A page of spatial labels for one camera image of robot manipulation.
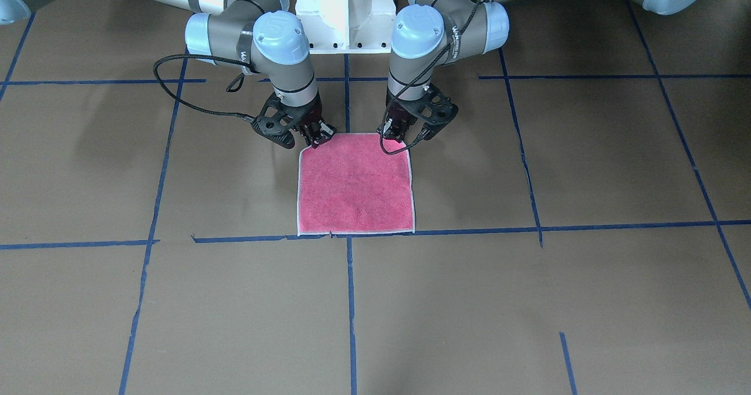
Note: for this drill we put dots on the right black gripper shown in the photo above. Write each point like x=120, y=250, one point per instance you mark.
x=309, y=117

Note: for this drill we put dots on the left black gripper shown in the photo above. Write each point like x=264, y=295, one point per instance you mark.
x=398, y=115

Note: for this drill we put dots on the pink and grey towel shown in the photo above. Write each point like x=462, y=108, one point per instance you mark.
x=356, y=183

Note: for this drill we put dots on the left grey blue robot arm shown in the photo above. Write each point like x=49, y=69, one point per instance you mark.
x=432, y=33

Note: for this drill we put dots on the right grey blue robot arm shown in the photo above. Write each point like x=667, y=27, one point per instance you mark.
x=260, y=37

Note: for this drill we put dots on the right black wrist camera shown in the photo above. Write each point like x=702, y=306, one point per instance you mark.
x=274, y=122

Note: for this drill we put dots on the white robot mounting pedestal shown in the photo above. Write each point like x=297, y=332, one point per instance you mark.
x=347, y=26

